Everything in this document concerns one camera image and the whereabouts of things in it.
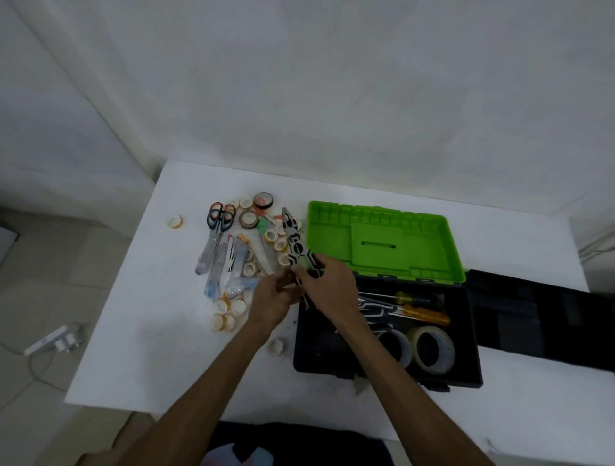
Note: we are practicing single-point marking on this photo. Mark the person's right hand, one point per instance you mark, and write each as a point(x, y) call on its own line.
point(336, 293)

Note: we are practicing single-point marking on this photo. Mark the person's left hand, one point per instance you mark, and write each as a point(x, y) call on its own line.
point(271, 300)

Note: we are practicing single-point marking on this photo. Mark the pile of small tape rolls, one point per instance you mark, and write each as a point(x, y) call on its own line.
point(223, 321)

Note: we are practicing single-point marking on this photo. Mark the black toolbox with green lid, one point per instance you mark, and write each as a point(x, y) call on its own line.
point(331, 230)

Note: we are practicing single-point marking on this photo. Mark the blue orange scissors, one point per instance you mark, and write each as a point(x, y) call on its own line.
point(211, 245)

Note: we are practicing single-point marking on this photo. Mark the dark tape roll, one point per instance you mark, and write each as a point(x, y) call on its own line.
point(241, 220)

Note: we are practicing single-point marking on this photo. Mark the yellow black screwdriver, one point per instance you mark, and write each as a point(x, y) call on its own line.
point(423, 301)

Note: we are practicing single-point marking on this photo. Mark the white masking tape roll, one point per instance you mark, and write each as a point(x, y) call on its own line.
point(407, 355)

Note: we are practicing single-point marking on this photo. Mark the black tape roll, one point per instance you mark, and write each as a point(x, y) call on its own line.
point(256, 204)

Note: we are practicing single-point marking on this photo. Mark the lone small yellow tape roll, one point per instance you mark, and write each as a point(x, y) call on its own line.
point(171, 223)

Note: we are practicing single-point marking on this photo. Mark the clear packing tape roll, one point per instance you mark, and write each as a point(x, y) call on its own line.
point(444, 365)

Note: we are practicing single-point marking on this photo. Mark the person's left forearm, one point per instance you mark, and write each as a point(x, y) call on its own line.
point(202, 403)

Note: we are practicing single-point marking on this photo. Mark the person's right forearm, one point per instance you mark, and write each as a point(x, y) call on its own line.
point(408, 398)

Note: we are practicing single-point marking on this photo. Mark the person's black clothing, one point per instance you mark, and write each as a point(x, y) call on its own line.
point(298, 441)

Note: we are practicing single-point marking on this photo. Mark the black toolbox tray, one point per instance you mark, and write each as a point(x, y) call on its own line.
point(538, 321)

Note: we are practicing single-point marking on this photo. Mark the brown cardboard piece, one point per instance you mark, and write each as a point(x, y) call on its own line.
point(134, 427)

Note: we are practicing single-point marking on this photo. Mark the white plug adapter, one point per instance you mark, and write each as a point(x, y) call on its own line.
point(69, 341)

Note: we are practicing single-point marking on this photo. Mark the white power strip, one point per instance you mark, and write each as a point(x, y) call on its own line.
point(43, 343)

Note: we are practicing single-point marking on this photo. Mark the grey cabinet panel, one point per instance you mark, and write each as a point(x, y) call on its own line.
point(7, 245)

